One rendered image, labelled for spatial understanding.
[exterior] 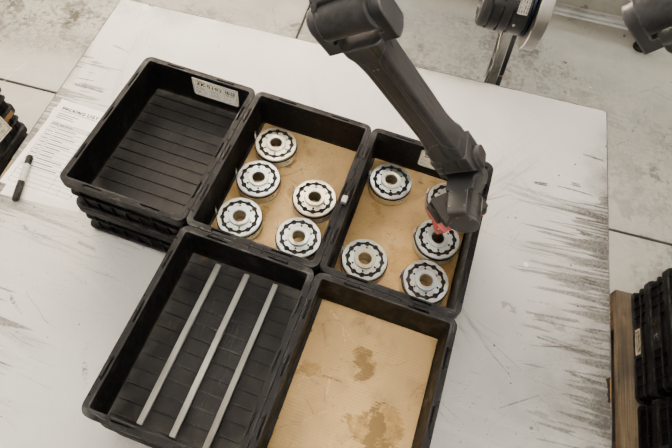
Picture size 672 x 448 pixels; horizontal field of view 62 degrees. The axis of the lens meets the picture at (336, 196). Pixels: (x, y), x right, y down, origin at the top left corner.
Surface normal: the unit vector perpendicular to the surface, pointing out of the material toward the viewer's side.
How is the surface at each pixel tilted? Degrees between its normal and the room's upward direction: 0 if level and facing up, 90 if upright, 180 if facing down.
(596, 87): 0
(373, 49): 97
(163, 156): 0
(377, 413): 0
